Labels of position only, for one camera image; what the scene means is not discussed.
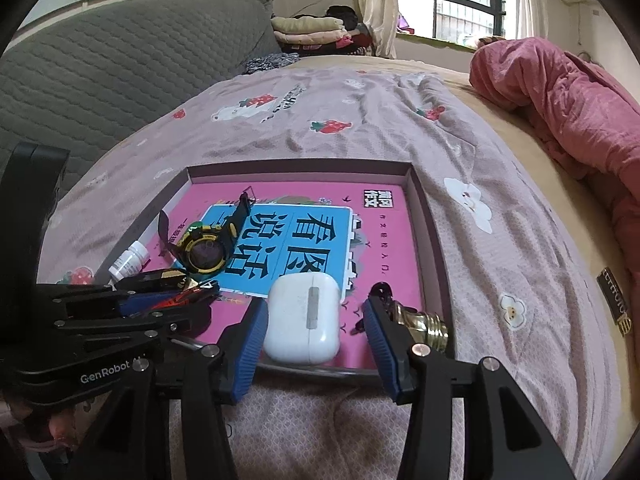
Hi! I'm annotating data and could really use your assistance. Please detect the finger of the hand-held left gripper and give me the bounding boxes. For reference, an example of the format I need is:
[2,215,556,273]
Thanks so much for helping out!
[37,282,222,320]
[52,305,214,342]

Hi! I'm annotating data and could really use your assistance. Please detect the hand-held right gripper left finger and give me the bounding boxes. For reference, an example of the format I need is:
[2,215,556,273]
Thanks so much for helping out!
[75,298,271,480]

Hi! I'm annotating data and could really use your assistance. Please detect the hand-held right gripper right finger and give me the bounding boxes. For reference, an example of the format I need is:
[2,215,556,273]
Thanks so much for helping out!
[361,296,576,480]

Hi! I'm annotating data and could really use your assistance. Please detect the red lighter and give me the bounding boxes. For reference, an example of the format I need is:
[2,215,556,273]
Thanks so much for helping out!
[150,292,221,314]

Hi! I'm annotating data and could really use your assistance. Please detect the black tube with gold trim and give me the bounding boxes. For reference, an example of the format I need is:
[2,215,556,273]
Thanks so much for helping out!
[116,269,190,292]

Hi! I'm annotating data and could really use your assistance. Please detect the white pill bottle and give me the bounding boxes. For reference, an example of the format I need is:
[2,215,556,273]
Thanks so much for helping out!
[107,241,151,282]

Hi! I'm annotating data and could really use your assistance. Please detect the black hair clip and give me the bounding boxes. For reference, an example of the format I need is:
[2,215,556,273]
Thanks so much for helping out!
[350,282,396,336]

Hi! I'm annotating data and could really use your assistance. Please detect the white earbuds case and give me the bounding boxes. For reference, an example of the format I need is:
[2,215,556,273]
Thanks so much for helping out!
[263,272,342,365]

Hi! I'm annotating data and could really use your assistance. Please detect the yellow watch with black strap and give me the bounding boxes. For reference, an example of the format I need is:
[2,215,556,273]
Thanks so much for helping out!
[157,191,257,287]

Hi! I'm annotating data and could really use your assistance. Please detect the shallow cardboard box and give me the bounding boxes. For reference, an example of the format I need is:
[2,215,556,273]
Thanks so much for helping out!
[105,159,457,378]

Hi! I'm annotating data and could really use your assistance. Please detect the pink and blue book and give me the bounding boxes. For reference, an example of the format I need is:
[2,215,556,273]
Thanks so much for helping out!
[150,180,426,368]

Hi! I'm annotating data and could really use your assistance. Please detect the beige bed sheet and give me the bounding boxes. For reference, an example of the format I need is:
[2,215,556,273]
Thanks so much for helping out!
[295,52,640,411]

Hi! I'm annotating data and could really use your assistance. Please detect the small dark card packet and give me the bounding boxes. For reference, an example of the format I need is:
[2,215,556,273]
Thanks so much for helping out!
[597,266,634,337]

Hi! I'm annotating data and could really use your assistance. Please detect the grey quilted headboard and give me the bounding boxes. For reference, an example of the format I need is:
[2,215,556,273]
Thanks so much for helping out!
[0,0,283,171]

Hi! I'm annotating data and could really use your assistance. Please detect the dark floral cloth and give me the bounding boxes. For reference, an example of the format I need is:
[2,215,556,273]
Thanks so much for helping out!
[242,52,302,75]

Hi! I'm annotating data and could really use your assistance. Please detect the pink quilt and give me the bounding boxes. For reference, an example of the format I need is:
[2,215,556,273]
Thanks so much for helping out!
[469,36,640,311]

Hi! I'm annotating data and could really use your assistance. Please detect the stack of folded clothes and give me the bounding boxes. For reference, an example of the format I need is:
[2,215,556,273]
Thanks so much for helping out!
[270,5,377,57]

